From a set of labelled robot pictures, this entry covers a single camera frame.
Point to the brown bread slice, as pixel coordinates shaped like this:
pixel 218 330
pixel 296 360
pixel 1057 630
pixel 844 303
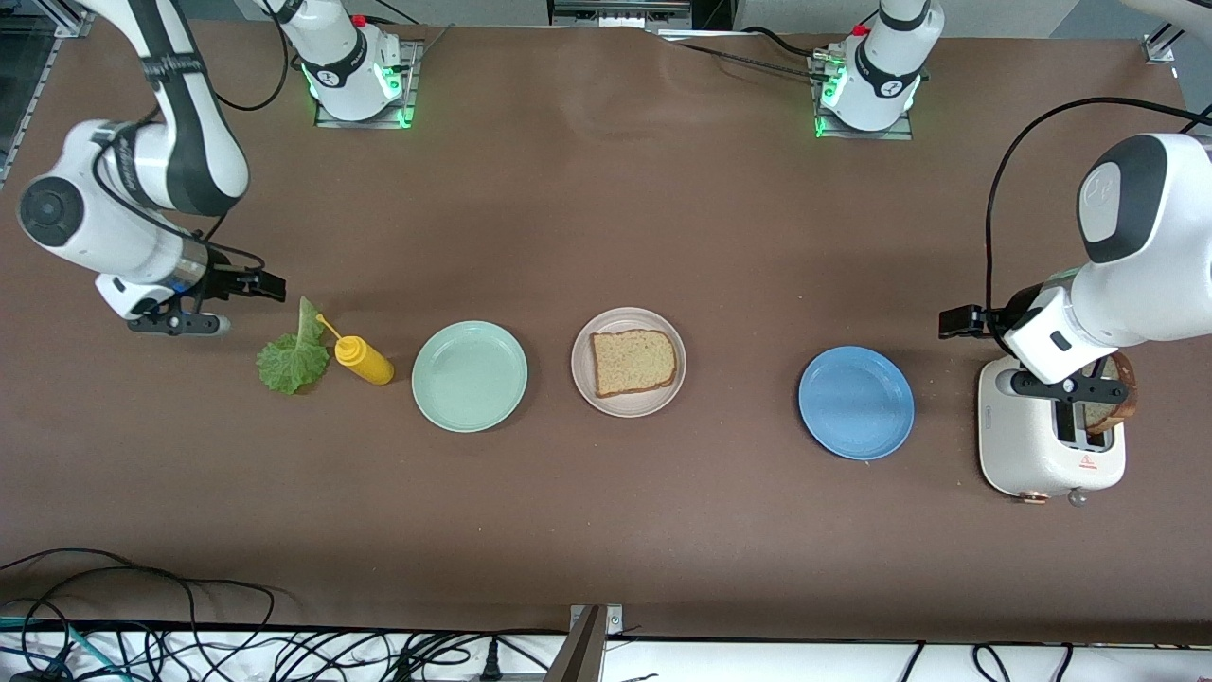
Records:
pixel 1108 417
pixel 634 363

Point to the green lettuce leaf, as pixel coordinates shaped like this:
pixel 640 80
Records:
pixel 289 365

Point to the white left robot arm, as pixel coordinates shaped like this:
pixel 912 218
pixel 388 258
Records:
pixel 1155 265

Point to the beige plate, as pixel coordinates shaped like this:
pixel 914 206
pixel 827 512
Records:
pixel 630 407

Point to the mint green plate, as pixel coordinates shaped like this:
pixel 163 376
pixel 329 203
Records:
pixel 469 377

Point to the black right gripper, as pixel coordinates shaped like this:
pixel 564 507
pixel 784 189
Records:
pixel 223 281

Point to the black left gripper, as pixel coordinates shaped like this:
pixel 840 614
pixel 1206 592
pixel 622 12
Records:
pixel 996 318

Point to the black equipment box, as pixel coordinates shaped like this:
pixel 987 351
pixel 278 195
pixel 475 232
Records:
pixel 620 11

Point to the yellow mustard squeeze bottle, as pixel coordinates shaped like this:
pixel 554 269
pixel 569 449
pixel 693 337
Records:
pixel 365 360

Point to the aluminium profile rail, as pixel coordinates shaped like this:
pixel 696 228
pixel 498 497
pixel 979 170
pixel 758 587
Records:
pixel 47 24
pixel 1160 47

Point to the grey metal mount bracket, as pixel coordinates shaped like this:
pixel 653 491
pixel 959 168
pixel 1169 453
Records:
pixel 582 654

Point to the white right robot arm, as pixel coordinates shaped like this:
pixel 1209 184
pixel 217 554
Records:
pixel 189 161

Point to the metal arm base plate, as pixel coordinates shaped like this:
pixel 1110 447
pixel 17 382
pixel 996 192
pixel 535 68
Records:
pixel 407 95
pixel 866 134

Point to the white two-slot toaster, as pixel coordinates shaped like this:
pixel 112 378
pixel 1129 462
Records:
pixel 1018 445

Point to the black power plug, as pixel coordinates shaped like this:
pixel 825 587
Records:
pixel 490 663

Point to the blue plate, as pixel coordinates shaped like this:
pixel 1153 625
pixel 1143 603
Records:
pixel 857 403

